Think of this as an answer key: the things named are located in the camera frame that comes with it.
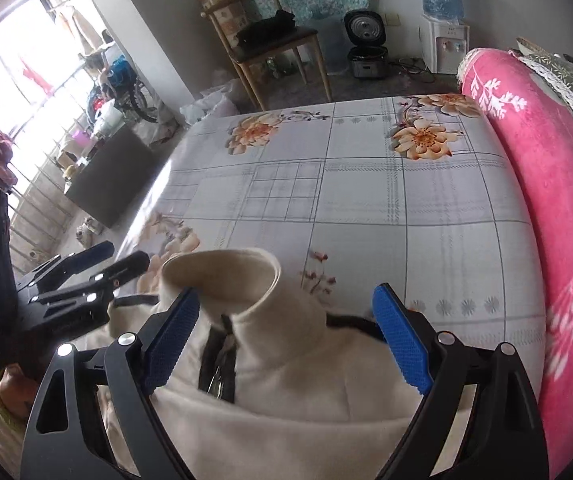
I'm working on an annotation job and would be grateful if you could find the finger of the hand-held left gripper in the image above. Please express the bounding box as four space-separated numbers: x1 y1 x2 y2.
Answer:
36 251 151 311
29 240 116 292

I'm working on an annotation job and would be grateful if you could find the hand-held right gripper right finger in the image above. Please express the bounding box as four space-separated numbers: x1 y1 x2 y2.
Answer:
371 282 550 480

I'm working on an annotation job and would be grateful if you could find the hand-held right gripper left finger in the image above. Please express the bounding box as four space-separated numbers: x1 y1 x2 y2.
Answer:
19 287 202 480

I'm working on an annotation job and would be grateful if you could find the cream zip jacket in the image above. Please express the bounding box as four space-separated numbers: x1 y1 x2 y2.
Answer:
84 247 472 480

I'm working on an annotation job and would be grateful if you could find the person's left hand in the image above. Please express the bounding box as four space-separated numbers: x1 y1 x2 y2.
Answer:
0 362 37 418

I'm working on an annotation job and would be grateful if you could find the metal window railing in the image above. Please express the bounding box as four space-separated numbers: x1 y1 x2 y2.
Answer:
6 65 117 276

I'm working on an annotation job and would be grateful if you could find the dark cabinet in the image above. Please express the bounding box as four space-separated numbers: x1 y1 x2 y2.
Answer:
64 122 160 228

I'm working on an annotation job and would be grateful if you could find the bed with floral sheet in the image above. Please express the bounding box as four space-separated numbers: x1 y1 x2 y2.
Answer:
111 92 550 411

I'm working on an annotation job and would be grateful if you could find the wheelchair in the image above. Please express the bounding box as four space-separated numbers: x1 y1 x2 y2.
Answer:
89 55 160 123

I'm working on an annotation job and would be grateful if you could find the white plastic bag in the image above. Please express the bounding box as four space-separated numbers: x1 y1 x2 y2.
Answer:
181 80 247 123

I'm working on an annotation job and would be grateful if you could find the pink patterned blanket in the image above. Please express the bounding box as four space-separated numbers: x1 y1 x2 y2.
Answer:
459 47 573 478

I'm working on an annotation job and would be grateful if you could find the wooden chair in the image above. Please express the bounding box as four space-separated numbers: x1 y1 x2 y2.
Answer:
199 0 335 111

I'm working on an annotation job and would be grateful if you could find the black cloth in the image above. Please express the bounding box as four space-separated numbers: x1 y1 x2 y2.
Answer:
236 10 296 43

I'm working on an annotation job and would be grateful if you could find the translucent plastic bin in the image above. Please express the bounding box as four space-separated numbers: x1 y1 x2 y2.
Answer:
311 25 352 75

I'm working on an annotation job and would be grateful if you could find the white water dispenser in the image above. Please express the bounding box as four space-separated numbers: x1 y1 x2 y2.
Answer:
419 15 470 75

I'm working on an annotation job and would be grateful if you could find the grey lace-trimmed cloth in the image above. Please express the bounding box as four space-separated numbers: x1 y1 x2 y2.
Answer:
517 37 573 148

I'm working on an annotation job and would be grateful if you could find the black power cable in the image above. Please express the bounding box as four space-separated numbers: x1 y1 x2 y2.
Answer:
389 57 435 83

